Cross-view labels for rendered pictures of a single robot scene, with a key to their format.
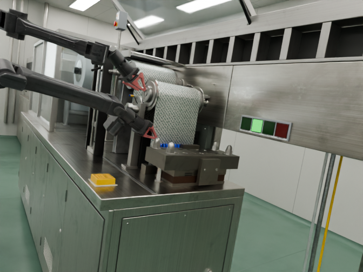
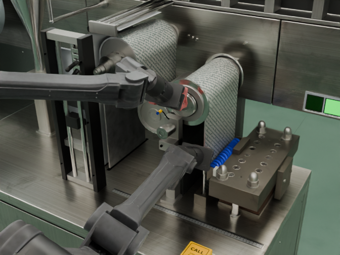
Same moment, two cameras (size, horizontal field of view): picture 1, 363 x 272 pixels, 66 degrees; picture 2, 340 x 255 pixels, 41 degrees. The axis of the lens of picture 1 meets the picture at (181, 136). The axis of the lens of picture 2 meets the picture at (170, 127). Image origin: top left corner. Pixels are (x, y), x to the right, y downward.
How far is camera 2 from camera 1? 0.94 m
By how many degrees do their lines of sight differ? 31
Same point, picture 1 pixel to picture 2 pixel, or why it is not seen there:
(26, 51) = not seen: outside the picture
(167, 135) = (215, 145)
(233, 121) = (290, 97)
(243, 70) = (302, 31)
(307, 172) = not seen: hidden behind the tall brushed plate
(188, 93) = (228, 78)
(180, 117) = (224, 114)
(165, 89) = (210, 91)
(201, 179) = (281, 192)
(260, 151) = not seen: hidden behind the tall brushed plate
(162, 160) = (252, 200)
